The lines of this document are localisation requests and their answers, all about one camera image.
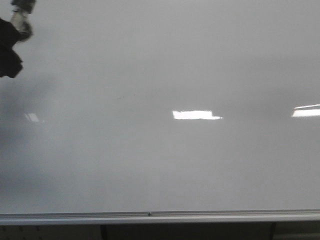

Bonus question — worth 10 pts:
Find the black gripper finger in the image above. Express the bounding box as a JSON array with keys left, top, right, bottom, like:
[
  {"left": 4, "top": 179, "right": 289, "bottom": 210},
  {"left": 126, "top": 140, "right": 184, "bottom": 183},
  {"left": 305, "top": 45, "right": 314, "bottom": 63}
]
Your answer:
[{"left": 0, "top": 18, "right": 23, "bottom": 78}]

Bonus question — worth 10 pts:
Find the aluminium whiteboard tray rail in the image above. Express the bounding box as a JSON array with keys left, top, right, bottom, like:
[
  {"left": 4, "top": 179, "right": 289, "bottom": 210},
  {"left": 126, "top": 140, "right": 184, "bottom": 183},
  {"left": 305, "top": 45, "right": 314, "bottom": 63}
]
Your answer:
[{"left": 0, "top": 209, "right": 320, "bottom": 226}]

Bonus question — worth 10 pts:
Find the white black whiteboard marker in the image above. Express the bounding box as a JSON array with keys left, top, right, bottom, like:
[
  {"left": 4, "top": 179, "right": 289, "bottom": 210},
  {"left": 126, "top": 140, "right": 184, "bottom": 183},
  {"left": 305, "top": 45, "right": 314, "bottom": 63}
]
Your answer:
[{"left": 10, "top": 0, "right": 37, "bottom": 42}]

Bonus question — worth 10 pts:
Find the white whiteboard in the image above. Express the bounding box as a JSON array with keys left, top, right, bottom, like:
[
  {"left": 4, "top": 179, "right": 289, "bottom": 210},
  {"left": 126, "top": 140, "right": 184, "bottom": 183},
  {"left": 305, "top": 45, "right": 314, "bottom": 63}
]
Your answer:
[{"left": 0, "top": 0, "right": 320, "bottom": 214}]

